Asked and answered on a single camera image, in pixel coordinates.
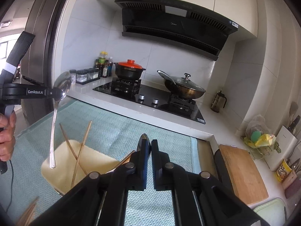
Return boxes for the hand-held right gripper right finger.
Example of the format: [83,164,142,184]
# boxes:
[151,139,264,226]

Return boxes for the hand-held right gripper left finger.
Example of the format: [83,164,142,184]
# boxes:
[30,151,151,226]

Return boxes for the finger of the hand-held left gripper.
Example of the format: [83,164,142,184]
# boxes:
[46,86,68,100]

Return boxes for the metal spoon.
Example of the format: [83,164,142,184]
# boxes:
[49,71,72,169]
[137,133,151,157]

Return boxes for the cream ribbed utensil holder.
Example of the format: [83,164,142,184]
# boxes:
[40,140,123,196]

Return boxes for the person's left hand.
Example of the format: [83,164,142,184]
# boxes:
[0,110,17,162]

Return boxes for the group of condiment bottles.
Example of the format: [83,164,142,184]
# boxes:
[76,68,100,85]

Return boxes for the light blue textured mat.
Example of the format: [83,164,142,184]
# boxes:
[0,98,198,226]

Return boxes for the yellow cap oil bottle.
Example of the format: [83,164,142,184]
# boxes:
[99,51,108,76]

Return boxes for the black griddle pan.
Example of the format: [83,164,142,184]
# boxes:
[213,149,234,194]

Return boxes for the black glass gas cooktop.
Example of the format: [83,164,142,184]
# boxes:
[92,78,206,125]

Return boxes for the black clay pot red lid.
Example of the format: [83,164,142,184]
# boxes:
[113,60,146,81]

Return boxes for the grey steel refrigerator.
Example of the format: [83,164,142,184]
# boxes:
[20,0,78,128]

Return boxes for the wok with glass lid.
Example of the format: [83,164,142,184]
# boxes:
[157,70,207,99]

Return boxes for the wooden cutting board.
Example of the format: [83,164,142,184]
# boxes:
[219,144,269,206]

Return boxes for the yellow cloth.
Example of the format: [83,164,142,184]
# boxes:
[255,134,276,147]

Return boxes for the green cutting board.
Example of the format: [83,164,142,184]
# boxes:
[253,198,289,226]

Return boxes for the yellow snack cup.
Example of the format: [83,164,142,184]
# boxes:
[276,159,292,182]

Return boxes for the white knife block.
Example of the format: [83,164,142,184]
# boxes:
[267,101,301,172]

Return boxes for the black range hood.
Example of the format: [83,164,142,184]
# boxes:
[114,0,241,61]

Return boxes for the pink container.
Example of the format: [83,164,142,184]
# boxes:
[282,169,297,190]

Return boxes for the purple soap bottle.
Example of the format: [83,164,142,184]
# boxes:
[284,181,299,199]

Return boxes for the glass jar with handle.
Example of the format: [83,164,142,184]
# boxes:
[210,90,227,113]

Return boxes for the black cable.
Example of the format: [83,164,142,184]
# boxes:
[5,160,15,213]

